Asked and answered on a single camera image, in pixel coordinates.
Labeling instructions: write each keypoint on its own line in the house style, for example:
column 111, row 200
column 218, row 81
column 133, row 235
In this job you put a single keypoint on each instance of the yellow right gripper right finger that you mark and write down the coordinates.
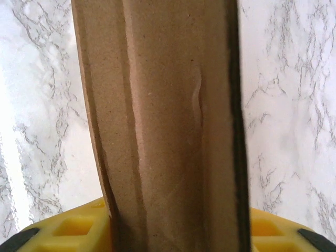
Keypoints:
column 286, row 233

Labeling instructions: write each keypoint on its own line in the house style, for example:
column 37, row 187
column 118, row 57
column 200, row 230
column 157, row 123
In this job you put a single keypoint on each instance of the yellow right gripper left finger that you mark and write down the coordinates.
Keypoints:
column 44, row 239

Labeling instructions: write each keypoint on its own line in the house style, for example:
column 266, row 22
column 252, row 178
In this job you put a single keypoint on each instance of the brown cardboard box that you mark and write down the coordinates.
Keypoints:
column 168, row 131

